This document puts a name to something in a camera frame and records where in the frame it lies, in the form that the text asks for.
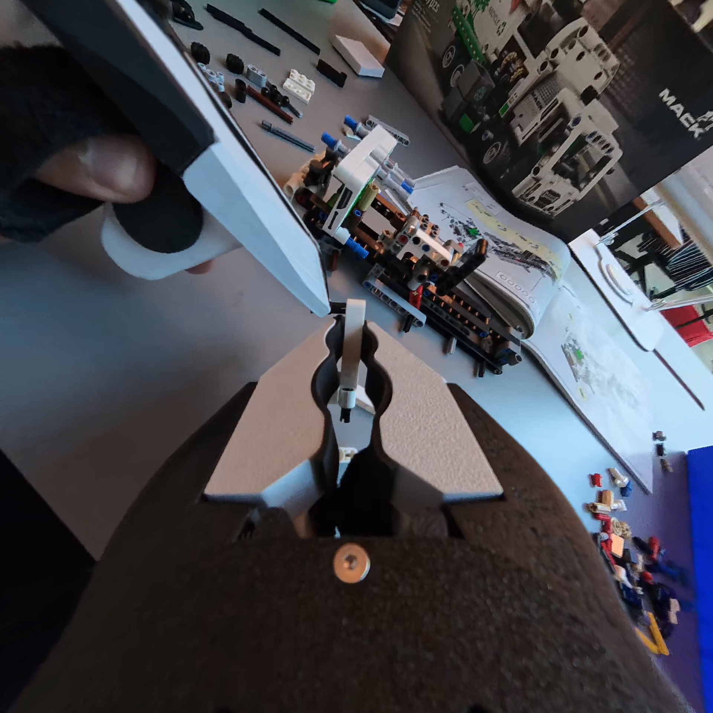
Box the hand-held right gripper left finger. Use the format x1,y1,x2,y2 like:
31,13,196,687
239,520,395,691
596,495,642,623
203,316,342,538

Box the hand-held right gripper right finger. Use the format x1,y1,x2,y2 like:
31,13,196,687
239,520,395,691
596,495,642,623
362,322,505,524

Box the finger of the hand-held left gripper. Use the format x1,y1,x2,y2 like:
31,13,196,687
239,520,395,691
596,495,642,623
120,0,325,257
183,135,332,315

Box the white lego beam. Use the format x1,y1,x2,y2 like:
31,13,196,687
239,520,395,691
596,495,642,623
328,298,377,424

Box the long black lego axle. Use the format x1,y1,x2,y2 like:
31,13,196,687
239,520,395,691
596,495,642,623
259,8,321,55
206,4,281,55

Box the grey lego axle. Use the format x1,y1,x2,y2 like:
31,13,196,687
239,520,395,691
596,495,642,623
262,121,315,154

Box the brown lego axle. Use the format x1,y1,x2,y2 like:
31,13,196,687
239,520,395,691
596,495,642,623
247,86,294,124

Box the black lego axle connector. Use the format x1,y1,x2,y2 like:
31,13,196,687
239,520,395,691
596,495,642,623
262,82,303,118

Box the lego truck chassis assembly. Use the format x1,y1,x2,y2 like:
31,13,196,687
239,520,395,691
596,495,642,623
283,116,525,380

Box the white lego plate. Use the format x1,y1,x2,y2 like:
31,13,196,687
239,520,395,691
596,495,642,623
282,69,315,104

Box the grey lego beam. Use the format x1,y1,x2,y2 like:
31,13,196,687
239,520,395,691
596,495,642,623
365,116,410,147

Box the lego instruction booklet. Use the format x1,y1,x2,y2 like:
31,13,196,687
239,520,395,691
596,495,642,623
409,165,658,495

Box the pile of small lego pieces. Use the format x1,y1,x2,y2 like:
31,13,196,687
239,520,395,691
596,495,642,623
587,467,694,658

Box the lego set box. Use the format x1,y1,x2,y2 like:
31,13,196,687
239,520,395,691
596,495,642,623
384,0,713,244

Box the person's left hand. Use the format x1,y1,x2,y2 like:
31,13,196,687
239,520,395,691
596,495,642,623
33,135,158,205

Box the white flat block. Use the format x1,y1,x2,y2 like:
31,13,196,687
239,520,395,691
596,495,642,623
331,35,385,78

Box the white flat stand base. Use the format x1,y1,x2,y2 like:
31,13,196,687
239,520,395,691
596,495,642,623
568,228,666,353

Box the red plastic bin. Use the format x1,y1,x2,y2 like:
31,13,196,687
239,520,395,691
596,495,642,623
663,305,713,347

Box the blue plastic bin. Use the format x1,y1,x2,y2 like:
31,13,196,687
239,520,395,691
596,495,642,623
686,445,713,713

